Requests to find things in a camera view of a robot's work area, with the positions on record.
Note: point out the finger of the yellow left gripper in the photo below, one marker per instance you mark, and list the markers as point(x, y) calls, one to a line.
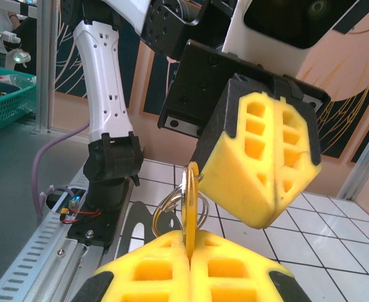
point(297, 176)
point(234, 176)

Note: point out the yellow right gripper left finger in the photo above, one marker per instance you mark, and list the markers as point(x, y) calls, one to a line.
point(171, 251)

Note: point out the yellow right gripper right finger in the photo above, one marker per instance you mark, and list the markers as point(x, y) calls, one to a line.
point(198, 277)

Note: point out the yellow plastic key tag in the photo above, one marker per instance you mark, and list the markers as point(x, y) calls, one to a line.
point(190, 214)

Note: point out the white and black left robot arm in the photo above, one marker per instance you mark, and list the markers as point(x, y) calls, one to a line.
point(102, 78)

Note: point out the grey metal base sheet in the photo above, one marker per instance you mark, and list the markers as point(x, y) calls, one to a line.
point(8, 188)

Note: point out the white handheld device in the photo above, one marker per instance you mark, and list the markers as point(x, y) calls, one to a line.
point(14, 58)

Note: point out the green plastic basket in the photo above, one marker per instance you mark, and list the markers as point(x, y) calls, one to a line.
point(11, 107)

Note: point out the aluminium frame post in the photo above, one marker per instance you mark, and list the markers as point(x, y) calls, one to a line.
point(47, 63)
point(363, 157)

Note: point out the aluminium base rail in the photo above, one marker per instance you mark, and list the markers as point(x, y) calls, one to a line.
point(77, 273)

